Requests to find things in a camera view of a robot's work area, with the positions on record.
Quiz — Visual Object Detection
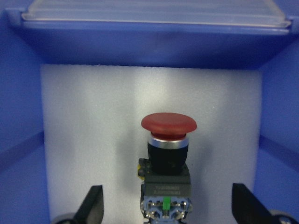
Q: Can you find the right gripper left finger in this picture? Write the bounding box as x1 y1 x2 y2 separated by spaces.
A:
71 185 103 224

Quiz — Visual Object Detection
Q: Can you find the right blue bin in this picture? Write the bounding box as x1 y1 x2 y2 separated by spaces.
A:
0 0 299 224

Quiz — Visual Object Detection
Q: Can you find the red push button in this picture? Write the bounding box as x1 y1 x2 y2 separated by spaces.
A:
137 112 197 224

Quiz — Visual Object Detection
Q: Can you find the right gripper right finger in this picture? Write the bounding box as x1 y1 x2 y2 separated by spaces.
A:
231 183 272 224

